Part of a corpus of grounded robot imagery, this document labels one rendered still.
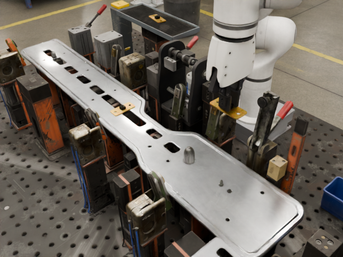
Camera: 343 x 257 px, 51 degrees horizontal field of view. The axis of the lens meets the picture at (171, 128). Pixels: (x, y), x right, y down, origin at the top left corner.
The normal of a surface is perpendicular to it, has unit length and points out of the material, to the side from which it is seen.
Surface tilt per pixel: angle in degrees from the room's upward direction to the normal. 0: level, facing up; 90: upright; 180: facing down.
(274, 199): 0
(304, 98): 0
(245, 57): 91
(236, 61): 90
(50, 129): 90
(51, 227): 0
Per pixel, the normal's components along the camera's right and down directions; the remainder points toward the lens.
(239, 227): -0.03, -0.78
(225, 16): -0.55, 0.53
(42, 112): 0.64, 0.47
